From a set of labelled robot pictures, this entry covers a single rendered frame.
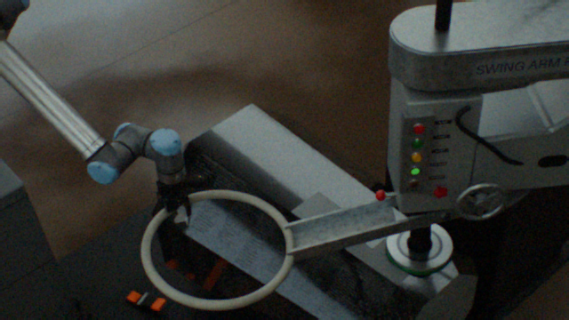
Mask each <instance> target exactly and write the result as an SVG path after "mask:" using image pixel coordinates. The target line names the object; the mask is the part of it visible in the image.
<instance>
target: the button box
mask: <svg viewBox="0 0 569 320"><path fill-rule="evenodd" d="M434 121H435V114H434V111H430V112H420V113H407V112H403V121H402V135H401V149H399V164H398V178H397V191H398V194H399V195H401V194H410V193H420V192H427V191H428V184H429V167H430V158H431V149H432V139H433V131H434ZM416 124H424V125H426V127H427V128H426V131H425V132H424V133H422V134H414V133H413V132H412V128H413V127H414V126H415V125H416ZM415 139H423V140H424V145H423V147H422V148H412V147H411V142H412V140H415ZM417 152H419V153H422V155H423V158H422V160H421V161H420V162H418V163H414V162H411V161H410V155H411V154H414V153H417ZM414 166H419V167H420V168H421V174H419V175H417V176H411V175H410V174H409V169H410V168H411V167H414ZM410 180H419V181H420V182H421V185H420V186H419V187H418V188H415V189H411V188H408V186H407V185H408V182H409V181H410Z"/></svg>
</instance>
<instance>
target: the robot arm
mask: <svg viewBox="0 0 569 320"><path fill-rule="evenodd" d="M29 4H30V2H29V0H0V76H1V77H2V78H3V79H4V80H5V82H6V83H8V84H9V85H10V86H11V87H12V88H13V89H14V90H15V91H16V92H17V93H18V94H19V95H20V96H21V97H22V98H23V99H24V100H25V101H26V102H27V103H29V104H30V106H31V107H32V108H33V109H34V110H35V111H36V112H37V113H38V114H39V115H41V116H42V117H43V119H44V120H45V121H46V122H47V123H48V124H49V125H50V126H52V127H53V128H54V129H55V131H56V132H57V133H58V134H59V135H60V136H61V137H63V138H64V139H65V140H66V141H67V142H68V144H69V145H70V146H71V147H72V148H73V149H75V150H76V151H77V152H78V153H79V154H80V155H81V156H82V158H83V159H84V160H85V162H87V163H88V172H89V174H90V175H91V177H92V178H93V179H94V180H96V181H98V183H100V184H102V185H111V184H113V182H114V181H115V180H117V179H119V178H120V175H121V174H122V173H124V172H125V171H126V169H127V168H128V167H129V166H130V165H131V164H132V163H133V162H134V161H136V160H137V159H138V158H139V157H140V156H141V157H144V158H147V159H150V160H153V161H155V164H156V173H157V177H158V180H156V186H157V190H156V195H157V201H158V202H160V201H162V202H163V203H164V208H165V209H166V211H167V213H170V212H175V210H177V209H178V210H177V212H178V214H179V215H178V216H177V217H176V218H175V222H181V221H184V220H185V221H186V225H189V223H190V220H191V215H192V210H191V205H190V202H189V198H188V192H186V191H185V189H186V188H205V186H206V184H207V180H206V179H205V177H204V176H203V175H186V173H185V166H184V161H183V154H182V145H181V140H180V136H179V134H178V133H177V132H175V131H172V130H169V128H162V130H158V131H155V132H154V131H151V130H149V129H148V128H145V127H142V126H139V125H137V124H130V123H125V124H121V125H119V126H118V127H117V129H116V132H115V134H114V139H113V142H112V144H109V142H108V141H107V140H105V139H104V138H103V137H102V136H101V135H100V134H99V133H97V132H96V131H95V129H94V128H93V127H92V126H91V125H90V124H89V123H88V122H87V121H85V120H84V119H83V118H82V116H81V115H80V114H79V113H78V112H77V111H76V110H75V109H73V108H72V107H71V106H70V105H69V103H68V101H67V100H66V99H65V98H64V97H62V96H61V95H60V94H59V93H58V91H57V90H56V89H55V88H54V87H53V86H52V85H50V84H49V83H48V82H47V81H46V80H45V78H44V77H43V76H42V75H40V74H39V73H38V72H37V71H36V70H35V69H34V68H33V66H32V65H31V63H29V62H28V61H27V60H26V59H25V58H24V57H23V56H22V54H21V53H20V52H18V51H17V50H16V49H15V48H14V47H13V46H12V45H11V43H10V42H8V41H7V38H8V36H9V35H10V34H11V32H12V28H13V27H14V25H15V23H16V21H17V18H18V16H19V15H20V14H21V13H23V12H25V11H26V10H27V9H28V8H29ZM158 195H160V197H162V198H159V199H158ZM182 204H183V205H182ZM178 207H179V208H178Z"/></svg>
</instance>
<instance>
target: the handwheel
mask: <svg viewBox="0 0 569 320"><path fill-rule="evenodd" d="M485 188H491V189H495V190H497V191H496V192H494V193H492V194H491V195H489V196H488V195H487V194H484V193H482V190H481V189H485ZM472 192H475V195H476V196H475V197H473V196H470V193H472ZM500 196H501V197H502V199H501V202H500V204H499V205H498V206H496V207H495V209H493V210H492V211H490V212H487V213H483V211H484V210H487V209H488V207H489V206H490V205H491V202H490V201H492V200H493V199H495V198H498V197H500ZM463 200H466V201H470V202H472V203H473V204H474V205H475V206H476V208H477V215H475V214H468V213H466V212H464V211H463V210H462V202H463ZM507 202H508V192H507V190H506V189H505V188H504V187H503V186H501V185H499V184H495V183H479V184H476V185H473V186H470V187H468V188H466V189H465V190H463V191H461V192H460V194H459V196H458V197H457V199H456V201H455V211H456V212H457V213H458V215H459V216H461V217H462V218H464V219H467V220H486V219H489V218H492V217H493V216H495V215H496V214H499V213H500V212H501V211H502V210H503V209H504V207H505V206H506V204H507Z"/></svg>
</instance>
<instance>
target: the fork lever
mask: <svg viewBox="0 0 569 320"><path fill-rule="evenodd" d="M396 206H397V200H396V198H395V197H389V198H385V200H384V201H378V200H377V199H376V200H372V201H368V202H365V203H361V204H355V205H351V206H349V207H344V208H341V209H338V210H333V212H328V213H325V214H320V215H317V216H314V217H310V218H306V219H303V220H297V221H293V222H289V223H286V224H284V229H285V230H287V229H290V230H291V231H292V232H293V234H294V237H295V243H296V248H294V249H290V250H286V254H287V256H293V257H295V261H296V260H303V259H307V258H310V257H314V256H317V255H322V254H325V253H328V252H335V250H339V249H342V248H346V247H350V246H353V245H357V244H363V243H367V242H371V241H374V240H378V239H382V238H385V236H386V237H389V236H392V235H395V234H398V233H403V232H406V231H410V230H414V229H417V228H423V227H427V226H431V225H435V224H438V223H442V221H446V220H452V219H456V218H460V216H459V215H458V213H457V212H456V211H455V208H452V210H442V211H433V212H428V213H423V214H420V215H417V216H413V217H409V218H406V219H402V220H396V217H395V214H394V209H393V207H396ZM462 210H463V211H464V212H466V213H468V214H475V213H477V208H476V206H475V205H474V204H473V203H472V202H467V205H466V206H465V207H462Z"/></svg>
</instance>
